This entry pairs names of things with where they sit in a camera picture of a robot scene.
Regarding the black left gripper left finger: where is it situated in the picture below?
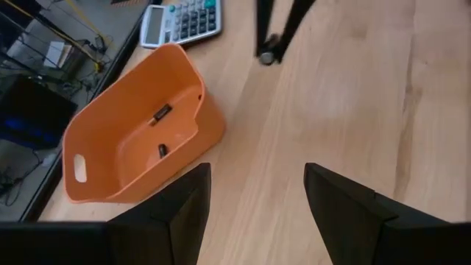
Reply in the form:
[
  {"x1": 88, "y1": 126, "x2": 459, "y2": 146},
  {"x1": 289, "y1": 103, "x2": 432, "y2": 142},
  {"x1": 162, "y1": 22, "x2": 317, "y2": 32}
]
[{"x1": 106, "y1": 163, "x2": 213, "y2": 265}]

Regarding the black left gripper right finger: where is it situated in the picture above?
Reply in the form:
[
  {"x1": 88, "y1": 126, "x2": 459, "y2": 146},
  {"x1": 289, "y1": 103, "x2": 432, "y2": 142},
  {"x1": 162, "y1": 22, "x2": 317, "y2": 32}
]
[{"x1": 303, "y1": 163, "x2": 452, "y2": 265}]

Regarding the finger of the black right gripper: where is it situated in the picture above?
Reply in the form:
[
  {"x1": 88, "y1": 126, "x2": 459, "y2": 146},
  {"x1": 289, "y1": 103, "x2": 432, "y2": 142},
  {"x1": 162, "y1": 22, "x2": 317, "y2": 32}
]
[
  {"x1": 274, "y1": 0, "x2": 318, "y2": 64},
  {"x1": 255, "y1": 0, "x2": 276, "y2": 58}
]

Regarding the grey desk calculator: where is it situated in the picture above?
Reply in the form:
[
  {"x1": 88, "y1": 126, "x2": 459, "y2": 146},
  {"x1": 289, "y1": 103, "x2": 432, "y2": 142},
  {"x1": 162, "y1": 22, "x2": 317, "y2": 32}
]
[{"x1": 139, "y1": 0, "x2": 224, "y2": 50}]

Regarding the orange plastic basket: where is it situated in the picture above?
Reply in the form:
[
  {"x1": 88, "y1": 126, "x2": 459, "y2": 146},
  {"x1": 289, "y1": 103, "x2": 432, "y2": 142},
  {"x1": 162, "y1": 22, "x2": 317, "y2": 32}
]
[{"x1": 61, "y1": 43, "x2": 227, "y2": 205}]

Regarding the black monitor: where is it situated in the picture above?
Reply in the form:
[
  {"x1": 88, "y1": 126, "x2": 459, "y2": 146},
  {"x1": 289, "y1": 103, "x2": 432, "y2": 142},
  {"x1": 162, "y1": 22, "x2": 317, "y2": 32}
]
[{"x1": 0, "y1": 75, "x2": 79, "y2": 151}]

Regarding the small white box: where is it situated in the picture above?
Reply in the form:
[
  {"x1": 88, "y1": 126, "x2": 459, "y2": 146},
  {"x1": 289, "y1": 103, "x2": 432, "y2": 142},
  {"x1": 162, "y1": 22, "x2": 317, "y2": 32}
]
[{"x1": 43, "y1": 39, "x2": 66, "y2": 69}]

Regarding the yellow cable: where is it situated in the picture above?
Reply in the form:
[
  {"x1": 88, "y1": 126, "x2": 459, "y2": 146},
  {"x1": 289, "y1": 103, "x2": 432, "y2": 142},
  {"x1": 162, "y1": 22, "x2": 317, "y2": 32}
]
[{"x1": 3, "y1": 0, "x2": 106, "y2": 74}]

